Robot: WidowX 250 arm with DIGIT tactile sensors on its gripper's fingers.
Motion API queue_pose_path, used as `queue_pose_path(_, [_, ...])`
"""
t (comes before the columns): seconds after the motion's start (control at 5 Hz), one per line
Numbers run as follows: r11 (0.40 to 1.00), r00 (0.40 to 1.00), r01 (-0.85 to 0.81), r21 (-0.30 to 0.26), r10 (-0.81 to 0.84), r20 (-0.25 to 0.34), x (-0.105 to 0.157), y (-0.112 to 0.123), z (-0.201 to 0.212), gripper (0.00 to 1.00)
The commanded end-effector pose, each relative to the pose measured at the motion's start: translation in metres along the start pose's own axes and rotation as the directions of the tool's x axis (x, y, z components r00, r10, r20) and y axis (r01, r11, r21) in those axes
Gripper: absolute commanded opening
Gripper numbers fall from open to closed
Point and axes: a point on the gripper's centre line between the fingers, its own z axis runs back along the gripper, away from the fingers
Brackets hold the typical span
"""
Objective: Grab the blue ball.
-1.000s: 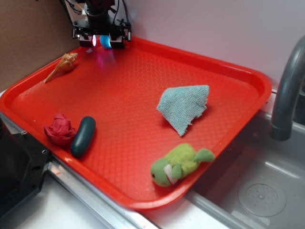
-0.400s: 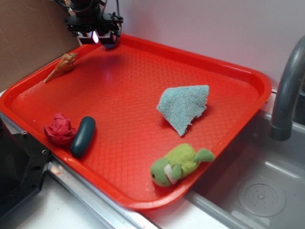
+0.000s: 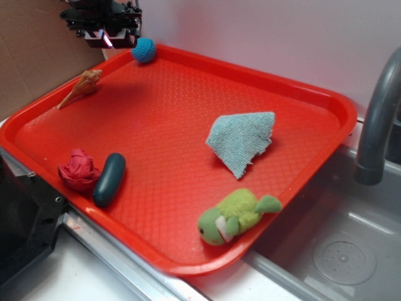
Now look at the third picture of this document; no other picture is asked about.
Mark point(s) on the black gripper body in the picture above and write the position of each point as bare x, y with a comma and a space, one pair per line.
111, 17

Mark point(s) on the grey plastic sink basin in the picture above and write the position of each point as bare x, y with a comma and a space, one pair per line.
337, 239

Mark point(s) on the tan spiral seashell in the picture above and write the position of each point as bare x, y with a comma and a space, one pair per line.
85, 86

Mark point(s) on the grey sink faucet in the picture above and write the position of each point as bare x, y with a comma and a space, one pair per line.
380, 137

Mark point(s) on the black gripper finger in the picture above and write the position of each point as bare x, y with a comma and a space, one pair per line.
122, 39
95, 39

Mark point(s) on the dark teal toy cucumber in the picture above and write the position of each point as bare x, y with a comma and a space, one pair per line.
110, 180

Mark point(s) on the red crumpled fabric flower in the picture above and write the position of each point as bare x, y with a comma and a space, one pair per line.
79, 173

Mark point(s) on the green plush fish toy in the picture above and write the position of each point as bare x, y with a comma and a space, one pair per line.
234, 215

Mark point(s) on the red plastic tray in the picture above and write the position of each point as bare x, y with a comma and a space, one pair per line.
158, 116

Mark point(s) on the blue crocheted ball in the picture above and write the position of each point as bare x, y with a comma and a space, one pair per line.
145, 50

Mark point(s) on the brown cardboard panel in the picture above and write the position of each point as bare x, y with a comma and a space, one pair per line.
38, 52

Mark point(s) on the light blue terry cloth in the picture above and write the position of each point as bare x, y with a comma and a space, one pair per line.
237, 139

